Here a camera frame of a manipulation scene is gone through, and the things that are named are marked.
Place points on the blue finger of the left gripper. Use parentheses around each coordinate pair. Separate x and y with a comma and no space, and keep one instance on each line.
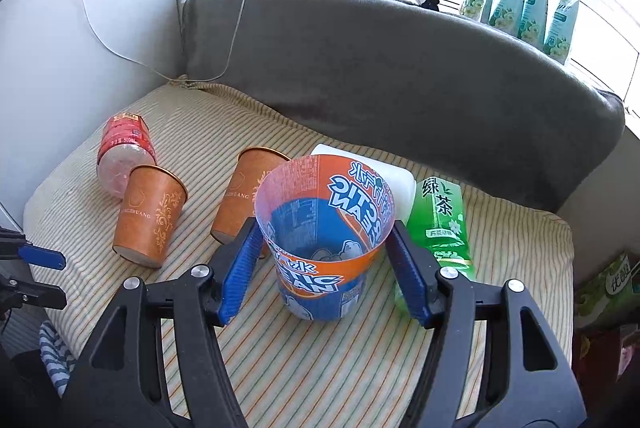
(14,246)

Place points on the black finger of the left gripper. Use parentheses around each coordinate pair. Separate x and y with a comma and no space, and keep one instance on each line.
(14,294)

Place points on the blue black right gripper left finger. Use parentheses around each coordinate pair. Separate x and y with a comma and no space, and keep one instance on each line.
(119,379)

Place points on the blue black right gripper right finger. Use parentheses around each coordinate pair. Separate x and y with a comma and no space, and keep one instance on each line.
(526,379)

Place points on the blue orange Arctic Ocean cup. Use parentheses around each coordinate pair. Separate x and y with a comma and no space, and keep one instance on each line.
(324,218)

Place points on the orange paper cup left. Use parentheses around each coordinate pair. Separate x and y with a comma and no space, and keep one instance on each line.
(151,207)

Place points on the orange paper cup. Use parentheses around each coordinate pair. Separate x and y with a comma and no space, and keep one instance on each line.
(151,207)
(237,204)

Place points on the red clear plastic cup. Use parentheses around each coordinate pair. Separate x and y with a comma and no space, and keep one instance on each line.
(125,143)

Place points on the green tea plastic cup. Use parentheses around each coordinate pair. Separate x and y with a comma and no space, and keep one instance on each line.
(433,238)

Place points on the orange paper cup centre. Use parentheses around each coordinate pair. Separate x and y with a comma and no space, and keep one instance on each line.
(237,204)

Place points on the white plastic cup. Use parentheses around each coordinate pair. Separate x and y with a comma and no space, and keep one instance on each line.
(400,180)

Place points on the green paper shopping bag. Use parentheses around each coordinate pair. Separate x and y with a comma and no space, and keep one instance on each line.
(610,297)

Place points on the striped cushion cover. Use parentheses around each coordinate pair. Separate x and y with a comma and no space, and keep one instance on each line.
(286,372)

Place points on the grey sofa backrest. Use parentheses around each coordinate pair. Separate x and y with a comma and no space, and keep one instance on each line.
(457,96)

